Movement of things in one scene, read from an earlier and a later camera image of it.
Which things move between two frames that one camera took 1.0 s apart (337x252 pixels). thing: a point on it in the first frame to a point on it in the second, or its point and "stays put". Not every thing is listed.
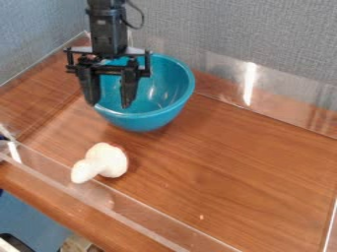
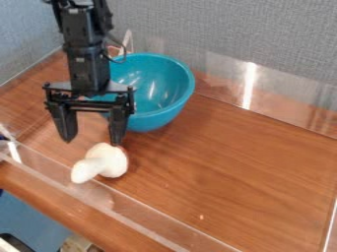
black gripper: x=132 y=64 to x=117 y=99
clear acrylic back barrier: x=286 y=94 stays put
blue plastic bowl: x=161 y=97 stays put
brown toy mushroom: x=105 y=159 stays put
